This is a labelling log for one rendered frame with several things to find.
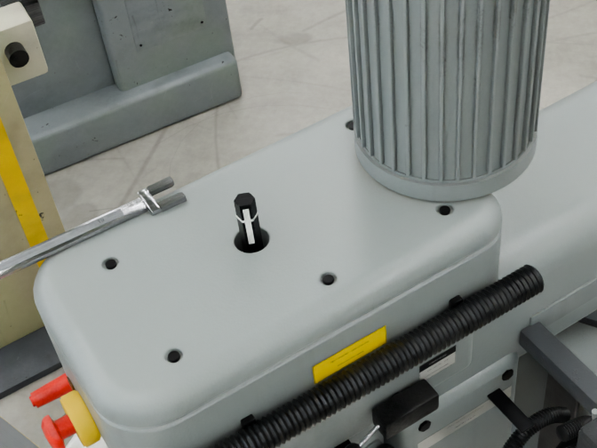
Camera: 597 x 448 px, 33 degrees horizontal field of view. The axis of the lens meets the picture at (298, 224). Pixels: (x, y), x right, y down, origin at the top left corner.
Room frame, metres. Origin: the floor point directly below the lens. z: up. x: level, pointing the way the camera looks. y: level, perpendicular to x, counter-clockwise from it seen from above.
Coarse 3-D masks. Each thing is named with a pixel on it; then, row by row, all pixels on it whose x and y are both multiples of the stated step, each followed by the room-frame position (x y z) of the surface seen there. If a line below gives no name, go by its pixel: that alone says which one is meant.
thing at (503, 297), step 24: (504, 288) 0.69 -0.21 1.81; (528, 288) 0.69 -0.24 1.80; (456, 312) 0.66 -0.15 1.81; (480, 312) 0.66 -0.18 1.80; (504, 312) 0.67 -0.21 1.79; (408, 336) 0.64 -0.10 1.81; (432, 336) 0.64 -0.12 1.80; (456, 336) 0.64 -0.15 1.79; (384, 360) 0.62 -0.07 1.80; (408, 360) 0.62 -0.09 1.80; (336, 384) 0.59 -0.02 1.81; (360, 384) 0.59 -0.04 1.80; (384, 384) 0.60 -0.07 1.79; (288, 408) 0.57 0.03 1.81; (312, 408) 0.57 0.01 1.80; (336, 408) 0.57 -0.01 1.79; (240, 432) 0.56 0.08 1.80; (264, 432) 0.55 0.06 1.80; (288, 432) 0.55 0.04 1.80
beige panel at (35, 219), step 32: (0, 64) 2.30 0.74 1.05; (0, 96) 2.29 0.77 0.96; (0, 128) 2.27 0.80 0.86; (0, 160) 2.26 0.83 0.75; (32, 160) 2.30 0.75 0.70; (0, 192) 2.25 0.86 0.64; (32, 192) 2.28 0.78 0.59; (0, 224) 2.23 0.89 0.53; (32, 224) 2.26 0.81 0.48; (0, 256) 2.21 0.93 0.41; (0, 288) 2.19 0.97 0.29; (32, 288) 2.23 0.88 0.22; (0, 320) 2.18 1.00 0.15; (32, 320) 2.22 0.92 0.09; (0, 352) 2.14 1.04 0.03; (32, 352) 2.13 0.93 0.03; (0, 384) 2.01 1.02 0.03
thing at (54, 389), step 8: (64, 376) 0.72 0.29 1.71; (48, 384) 0.71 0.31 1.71; (56, 384) 0.71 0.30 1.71; (64, 384) 0.71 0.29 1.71; (32, 392) 0.71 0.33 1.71; (40, 392) 0.70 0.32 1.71; (48, 392) 0.70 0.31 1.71; (56, 392) 0.70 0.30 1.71; (64, 392) 0.71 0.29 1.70; (32, 400) 0.70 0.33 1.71; (40, 400) 0.70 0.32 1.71; (48, 400) 0.70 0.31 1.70
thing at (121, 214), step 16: (144, 192) 0.81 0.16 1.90; (160, 192) 0.82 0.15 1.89; (128, 208) 0.79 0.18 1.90; (144, 208) 0.79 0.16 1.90; (160, 208) 0.79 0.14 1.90; (96, 224) 0.77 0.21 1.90; (112, 224) 0.77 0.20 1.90; (48, 240) 0.76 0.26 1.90; (64, 240) 0.76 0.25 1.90; (80, 240) 0.76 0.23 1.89; (16, 256) 0.74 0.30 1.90; (32, 256) 0.74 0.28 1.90; (48, 256) 0.74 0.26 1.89; (0, 272) 0.72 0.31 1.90
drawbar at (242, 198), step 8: (248, 192) 0.74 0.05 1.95; (240, 200) 0.73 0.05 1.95; (248, 200) 0.73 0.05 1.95; (240, 208) 0.72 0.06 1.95; (248, 208) 0.72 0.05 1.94; (256, 208) 0.73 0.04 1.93; (240, 216) 0.72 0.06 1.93; (240, 224) 0.72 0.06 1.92; (256, 224) 0.72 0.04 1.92; (240, 232) 0.73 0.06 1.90; (256, 232) 0.72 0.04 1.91; (248, 240) 0.72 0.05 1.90; (256, 240) 0.72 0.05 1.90; (248, 248) 0.72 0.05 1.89; (256, 248) 0.72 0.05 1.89
